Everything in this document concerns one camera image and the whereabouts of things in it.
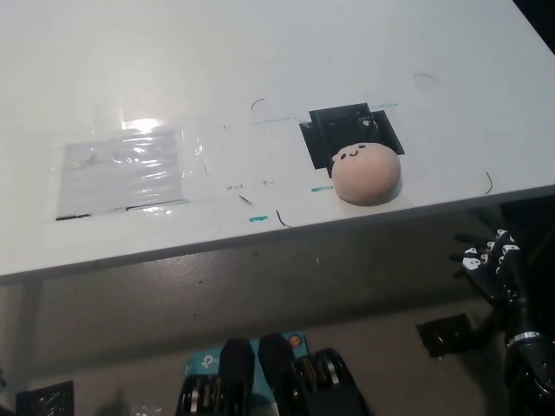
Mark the white table leg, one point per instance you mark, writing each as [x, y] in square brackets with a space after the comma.
[31, 329]

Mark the black tape mask square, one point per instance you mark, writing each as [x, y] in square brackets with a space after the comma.
[329, 134]

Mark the pink dumpling toy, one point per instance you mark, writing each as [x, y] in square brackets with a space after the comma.
[368, 177]

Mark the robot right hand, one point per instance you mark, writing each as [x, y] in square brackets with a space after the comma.
[503, 277]

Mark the taped clear plastic sheet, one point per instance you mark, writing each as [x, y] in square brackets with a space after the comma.
[121, 173]

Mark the robot torso black teal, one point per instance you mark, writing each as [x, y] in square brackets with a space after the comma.
[277, 368]

